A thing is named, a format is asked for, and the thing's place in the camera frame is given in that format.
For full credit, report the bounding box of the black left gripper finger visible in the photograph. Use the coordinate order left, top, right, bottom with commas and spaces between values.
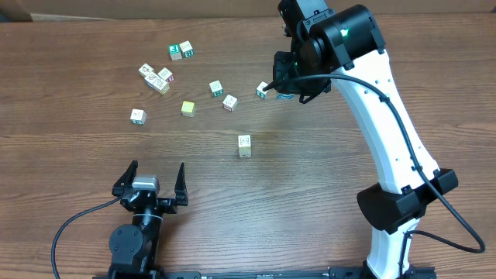
112, 160, 138, 196
174, 163, 188, 206

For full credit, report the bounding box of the wooden block red 3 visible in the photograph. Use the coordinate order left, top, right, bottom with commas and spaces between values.
222, 95, 238, 112

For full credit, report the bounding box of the wooden block elephant drawing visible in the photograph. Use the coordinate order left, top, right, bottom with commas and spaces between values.
209, 80, 223, 98

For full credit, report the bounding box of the wooden block yellow red drawing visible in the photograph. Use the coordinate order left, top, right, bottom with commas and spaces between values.
238, 135, 252, 157

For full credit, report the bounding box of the wooden block blue X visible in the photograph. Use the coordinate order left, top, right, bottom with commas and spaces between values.
276, 93, 295, 100

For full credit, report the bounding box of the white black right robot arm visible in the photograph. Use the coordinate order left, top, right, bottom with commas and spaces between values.
270, 1, 458, 278

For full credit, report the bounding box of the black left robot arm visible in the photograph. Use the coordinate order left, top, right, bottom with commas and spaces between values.
107, 160, 188, 278

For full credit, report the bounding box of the wooden block green J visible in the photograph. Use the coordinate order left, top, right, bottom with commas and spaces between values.
130, 108, 146, 125

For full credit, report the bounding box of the yellow-top wooden block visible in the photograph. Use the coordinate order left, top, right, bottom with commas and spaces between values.
181, 101, 195, 117

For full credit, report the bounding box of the wooden block green R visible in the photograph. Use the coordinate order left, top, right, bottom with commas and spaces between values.
179, 40, 195, 58

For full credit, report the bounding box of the wooden block blue T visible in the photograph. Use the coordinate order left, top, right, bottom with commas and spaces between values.
144, 72, 159, 88

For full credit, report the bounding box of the wooden block far left cluster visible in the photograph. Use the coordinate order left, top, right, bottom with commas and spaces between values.
139, 63, 154, 77

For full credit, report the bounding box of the green-top wooden block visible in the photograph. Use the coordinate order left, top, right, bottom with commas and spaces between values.
168, 44, 182, 60

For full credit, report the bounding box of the wooden block red U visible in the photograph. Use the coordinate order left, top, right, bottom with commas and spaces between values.
158, 67, 174, 83

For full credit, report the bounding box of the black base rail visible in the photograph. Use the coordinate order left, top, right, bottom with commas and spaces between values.
92, 265, 438, 279

